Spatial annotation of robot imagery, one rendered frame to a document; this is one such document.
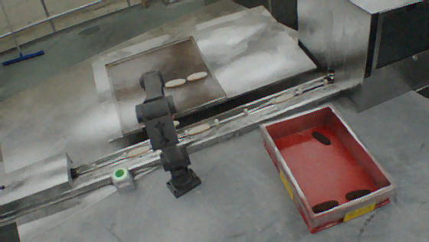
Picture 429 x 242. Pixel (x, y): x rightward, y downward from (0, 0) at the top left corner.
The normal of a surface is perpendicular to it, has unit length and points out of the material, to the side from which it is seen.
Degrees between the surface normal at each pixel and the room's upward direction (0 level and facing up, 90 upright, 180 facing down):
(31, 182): 0
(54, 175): 0
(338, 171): 0
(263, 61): 10
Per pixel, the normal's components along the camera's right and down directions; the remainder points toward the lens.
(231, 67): -0.08, -0.62
